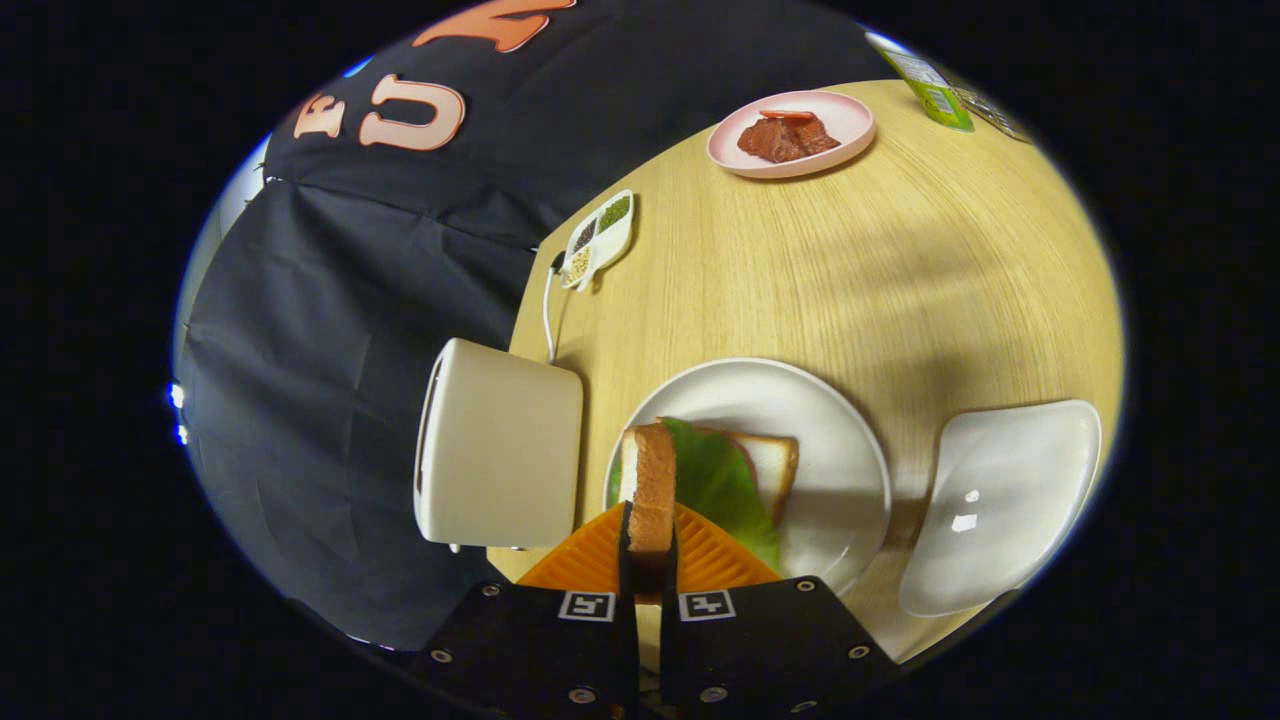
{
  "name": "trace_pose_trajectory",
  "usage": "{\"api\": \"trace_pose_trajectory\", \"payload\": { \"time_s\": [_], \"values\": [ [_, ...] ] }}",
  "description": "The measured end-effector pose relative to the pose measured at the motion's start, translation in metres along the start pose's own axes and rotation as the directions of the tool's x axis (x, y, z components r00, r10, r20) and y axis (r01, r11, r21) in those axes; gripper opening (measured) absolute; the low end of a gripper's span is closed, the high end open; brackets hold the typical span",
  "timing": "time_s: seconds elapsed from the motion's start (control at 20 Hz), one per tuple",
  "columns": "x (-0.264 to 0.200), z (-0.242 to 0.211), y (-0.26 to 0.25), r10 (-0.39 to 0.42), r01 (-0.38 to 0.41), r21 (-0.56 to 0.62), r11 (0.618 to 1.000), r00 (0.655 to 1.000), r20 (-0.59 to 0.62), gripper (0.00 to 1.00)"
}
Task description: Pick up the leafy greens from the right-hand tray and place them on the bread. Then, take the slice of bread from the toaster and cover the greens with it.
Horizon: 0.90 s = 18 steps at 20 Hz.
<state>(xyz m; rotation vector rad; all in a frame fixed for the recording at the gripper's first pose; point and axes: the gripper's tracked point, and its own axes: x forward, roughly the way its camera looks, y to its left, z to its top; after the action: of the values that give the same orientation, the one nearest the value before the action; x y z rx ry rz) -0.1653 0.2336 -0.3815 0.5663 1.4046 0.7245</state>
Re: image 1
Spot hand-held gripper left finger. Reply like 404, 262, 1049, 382
412, 500, 641, 713

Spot white curved square plate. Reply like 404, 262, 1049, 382
898, 399, 1103, 618

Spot white divided seasoning dish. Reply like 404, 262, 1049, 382
560, 189, 636, 293

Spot white toaster cable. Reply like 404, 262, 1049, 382
542, 250, 569, 364

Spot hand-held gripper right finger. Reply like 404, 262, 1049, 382
660, 502, 901, 715

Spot cream toaster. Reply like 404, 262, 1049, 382
414, 338, 585, 553

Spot pink round plate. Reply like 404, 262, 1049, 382
706, 90, 877, 180

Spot square sandwich bread slice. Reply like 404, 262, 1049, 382
700, 430, 800, 526

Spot thick rounded bread slice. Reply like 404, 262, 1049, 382
618, 422, 678, 606

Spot white round plate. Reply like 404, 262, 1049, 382
603, 357, 893, 599

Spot green and silver bottle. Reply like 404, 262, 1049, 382
866, 30, 976, 133

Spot small wire basket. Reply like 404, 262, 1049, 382
950, 85, 1031, 143

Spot green lettuce leaf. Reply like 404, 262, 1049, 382
606, 417, 783, 573

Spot brown meat slices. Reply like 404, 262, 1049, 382
737, 113, 842, 164

